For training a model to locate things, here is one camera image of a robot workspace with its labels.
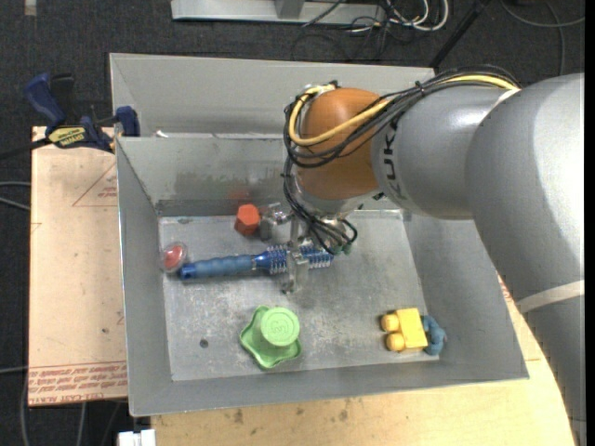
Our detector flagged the brown cardboard board, red print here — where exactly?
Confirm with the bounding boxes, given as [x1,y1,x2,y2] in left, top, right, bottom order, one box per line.
[27,125,129,409]

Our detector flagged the grey metal bin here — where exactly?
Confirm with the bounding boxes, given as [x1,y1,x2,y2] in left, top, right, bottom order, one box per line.
[109,52,531,418]

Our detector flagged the small blue toy figure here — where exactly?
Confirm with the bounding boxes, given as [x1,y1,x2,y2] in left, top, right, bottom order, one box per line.
[420,314,449,357]

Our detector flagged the red-orange hexagonal block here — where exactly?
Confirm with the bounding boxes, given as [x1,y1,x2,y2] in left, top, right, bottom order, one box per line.
[232,203,260,238]

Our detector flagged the clear ball with red core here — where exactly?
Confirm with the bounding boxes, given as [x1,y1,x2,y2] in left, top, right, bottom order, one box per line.
[159,241,189,274]

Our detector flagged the yellow toy building block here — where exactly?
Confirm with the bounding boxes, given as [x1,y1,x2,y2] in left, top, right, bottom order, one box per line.
[379,307,430,354]

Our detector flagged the blue handled ribbed roller tool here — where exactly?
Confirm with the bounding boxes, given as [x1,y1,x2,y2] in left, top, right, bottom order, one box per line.
[178,243,337,282]

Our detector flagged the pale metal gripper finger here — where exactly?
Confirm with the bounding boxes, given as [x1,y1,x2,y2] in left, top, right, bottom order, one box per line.
[258,203,291,243]
[281,250,310,295]

